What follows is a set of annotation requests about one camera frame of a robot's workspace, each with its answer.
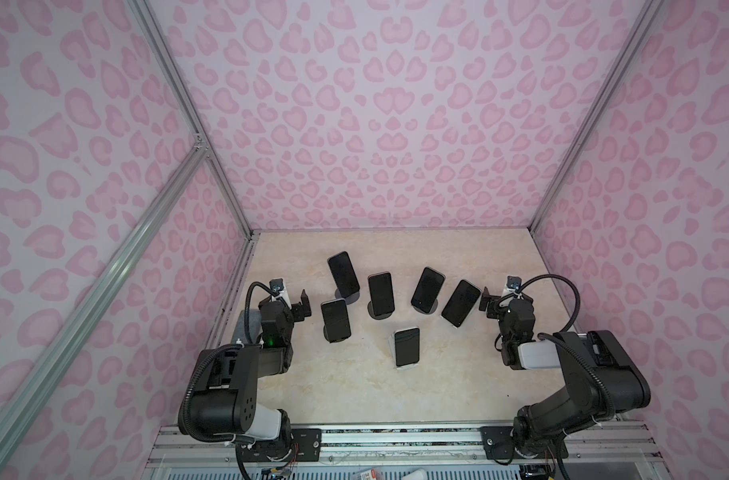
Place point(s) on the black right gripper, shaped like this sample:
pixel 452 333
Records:
pixel 496 304

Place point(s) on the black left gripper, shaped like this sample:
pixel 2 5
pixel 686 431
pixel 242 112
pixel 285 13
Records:
pixel 295 308

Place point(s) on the black phone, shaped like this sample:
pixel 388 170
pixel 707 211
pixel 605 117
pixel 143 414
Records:
pixel 335 314
pixel 460 303

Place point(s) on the purple phone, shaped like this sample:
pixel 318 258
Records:
pixel 344 274

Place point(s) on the white phone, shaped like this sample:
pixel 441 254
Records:
pixel 407 347

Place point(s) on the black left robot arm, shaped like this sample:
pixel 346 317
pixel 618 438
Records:
pixel 221 401

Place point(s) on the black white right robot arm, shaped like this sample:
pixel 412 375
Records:
pixel 600 381

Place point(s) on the front left round stand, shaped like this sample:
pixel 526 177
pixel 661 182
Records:
pixel 336 335

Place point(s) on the back left round stand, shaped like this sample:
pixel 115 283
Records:
pixel 350 299

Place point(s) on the centre right white stand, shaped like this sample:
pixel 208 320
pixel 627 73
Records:
pixel 428 310

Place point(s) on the centre right green phone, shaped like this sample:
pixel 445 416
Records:
pixel 428 288

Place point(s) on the green phone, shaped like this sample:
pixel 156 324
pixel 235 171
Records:
pixel 428 288
pixel 381 292

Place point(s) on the centre round black stand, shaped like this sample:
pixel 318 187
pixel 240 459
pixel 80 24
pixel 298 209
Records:
pixel 375 315

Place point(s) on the left diagonal aluminium beam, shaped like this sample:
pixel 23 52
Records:
pixel 23 408

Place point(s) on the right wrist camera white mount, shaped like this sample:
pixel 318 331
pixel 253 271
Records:
pixel 512 288

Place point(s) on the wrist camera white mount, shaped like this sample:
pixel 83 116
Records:
pixel 512 288
pixel 279 291

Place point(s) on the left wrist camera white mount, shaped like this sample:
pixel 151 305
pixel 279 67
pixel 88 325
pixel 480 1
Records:
pixel 279 291

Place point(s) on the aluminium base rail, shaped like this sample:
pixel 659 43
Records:
pixel 459 450

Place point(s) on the right corner aluminium post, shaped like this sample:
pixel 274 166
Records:
pixel 631 48

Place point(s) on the corner aluminium post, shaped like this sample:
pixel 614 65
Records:
pixel 146 18
pixel 631 48

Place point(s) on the left corner aluminium post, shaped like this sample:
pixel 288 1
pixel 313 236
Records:
pixel 146 18

